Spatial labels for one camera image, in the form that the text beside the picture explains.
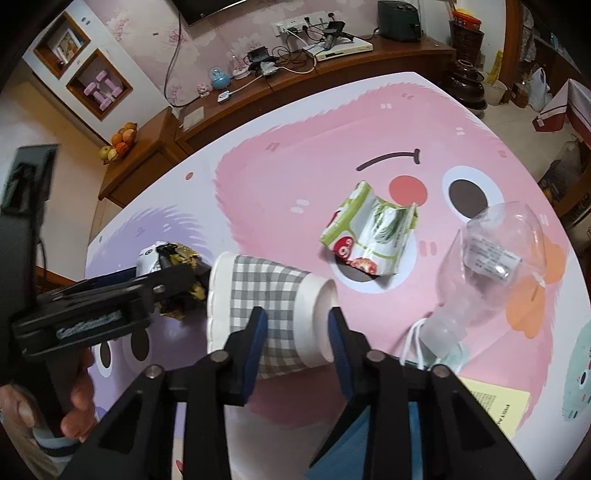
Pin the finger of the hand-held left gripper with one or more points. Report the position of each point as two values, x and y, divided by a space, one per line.
171 279
87 323

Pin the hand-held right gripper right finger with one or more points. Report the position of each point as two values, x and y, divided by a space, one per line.
340 360

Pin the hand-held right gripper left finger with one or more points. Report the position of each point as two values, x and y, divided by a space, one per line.
254 355

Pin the black and gold wrapper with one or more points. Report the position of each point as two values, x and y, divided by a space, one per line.
182 256

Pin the grey checked paper cup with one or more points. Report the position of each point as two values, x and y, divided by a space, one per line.
277 290

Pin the person's left hand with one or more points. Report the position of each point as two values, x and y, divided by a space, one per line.
83 406

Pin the wooden cabinet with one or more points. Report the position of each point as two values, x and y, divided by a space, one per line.
138 177

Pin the green and white wrapper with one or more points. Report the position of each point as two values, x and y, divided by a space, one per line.
369 230

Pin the fruit bowl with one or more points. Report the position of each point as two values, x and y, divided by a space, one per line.
119 143

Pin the printed tablecloth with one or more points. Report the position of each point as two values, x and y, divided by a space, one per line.
286 175

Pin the sheet of paper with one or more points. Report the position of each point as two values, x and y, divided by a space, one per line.
192 118

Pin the cream printed box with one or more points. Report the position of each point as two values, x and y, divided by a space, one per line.
498 401

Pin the pink dumbbells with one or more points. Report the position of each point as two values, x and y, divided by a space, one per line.
102 91

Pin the clear plastic bottle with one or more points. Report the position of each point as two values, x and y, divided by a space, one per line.
498 258

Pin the small white controller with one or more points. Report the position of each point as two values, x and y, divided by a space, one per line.
225 98

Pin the framed picture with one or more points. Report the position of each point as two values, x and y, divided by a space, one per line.
69 44

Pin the blue globe toy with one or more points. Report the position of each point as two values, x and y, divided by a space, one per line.
219 78

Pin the black charger device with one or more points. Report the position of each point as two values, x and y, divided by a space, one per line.
261 60

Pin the white power strip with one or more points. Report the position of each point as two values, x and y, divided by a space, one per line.
298 24

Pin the white set-top box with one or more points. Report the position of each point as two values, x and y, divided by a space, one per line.
344 48

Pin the brown ceramic jar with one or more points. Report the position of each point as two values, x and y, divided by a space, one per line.
465 87

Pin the white plastic bag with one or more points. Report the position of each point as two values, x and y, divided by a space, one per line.
539 90

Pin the side table with cloth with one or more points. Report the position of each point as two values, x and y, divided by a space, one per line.
565 106

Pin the black air fryer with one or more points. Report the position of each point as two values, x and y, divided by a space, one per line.
399 19

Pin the basket with red lid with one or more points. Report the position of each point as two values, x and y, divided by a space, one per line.
467 34

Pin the wall television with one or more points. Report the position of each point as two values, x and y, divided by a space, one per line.
212 10

